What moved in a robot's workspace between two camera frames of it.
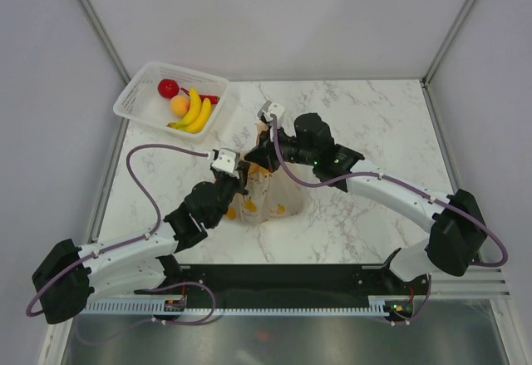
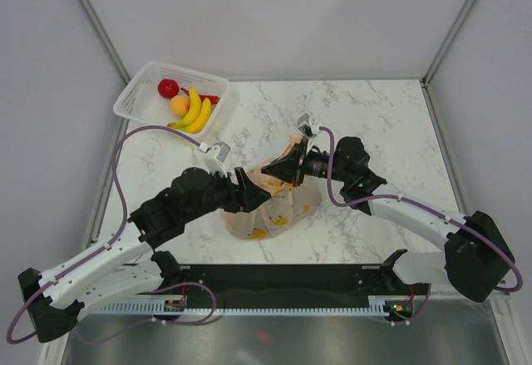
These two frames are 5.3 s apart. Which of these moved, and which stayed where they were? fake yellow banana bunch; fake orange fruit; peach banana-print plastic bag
Moved: peach banana-print plastic bag
Stayed: fake yellow banana bunch; fake orange fruit
